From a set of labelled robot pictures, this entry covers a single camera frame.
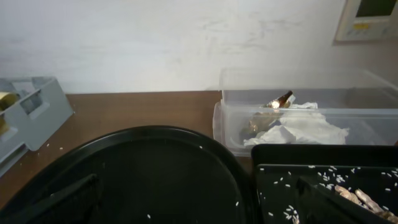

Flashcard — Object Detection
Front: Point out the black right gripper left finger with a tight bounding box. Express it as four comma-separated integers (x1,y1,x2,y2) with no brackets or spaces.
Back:
1,174,101,224

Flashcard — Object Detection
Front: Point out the food scraps pile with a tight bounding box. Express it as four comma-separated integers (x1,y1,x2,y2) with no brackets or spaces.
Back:
335,185,397,224

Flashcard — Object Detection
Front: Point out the round black tray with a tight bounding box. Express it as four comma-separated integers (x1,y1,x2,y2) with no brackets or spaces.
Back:
1,126,258,223

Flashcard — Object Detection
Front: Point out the grey plastic dishwasher rack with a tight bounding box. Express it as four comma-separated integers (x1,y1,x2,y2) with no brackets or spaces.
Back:
1,77,73,175

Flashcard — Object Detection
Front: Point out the clear plastic waste bin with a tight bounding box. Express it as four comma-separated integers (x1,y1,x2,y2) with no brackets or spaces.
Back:
213,67,397,157

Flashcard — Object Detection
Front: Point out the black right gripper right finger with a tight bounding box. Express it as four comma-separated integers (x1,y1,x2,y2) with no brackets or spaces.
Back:
295,176,395,224

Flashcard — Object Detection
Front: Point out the gold foil wrapper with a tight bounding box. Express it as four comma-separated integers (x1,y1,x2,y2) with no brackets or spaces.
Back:
240,90,295,138

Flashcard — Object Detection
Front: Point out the white wall control panel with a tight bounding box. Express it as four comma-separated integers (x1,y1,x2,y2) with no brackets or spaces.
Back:
335,0,397,42

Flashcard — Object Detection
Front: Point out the crumpled white tissue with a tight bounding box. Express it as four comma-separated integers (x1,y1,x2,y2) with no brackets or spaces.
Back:
239,102,349,147

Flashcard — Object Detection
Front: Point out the yellow plastic bowl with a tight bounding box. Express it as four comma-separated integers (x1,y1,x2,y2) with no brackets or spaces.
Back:
0,91,20,136

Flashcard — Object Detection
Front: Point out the black rectangular tray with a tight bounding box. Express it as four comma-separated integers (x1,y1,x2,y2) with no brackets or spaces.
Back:
251,144,397,223

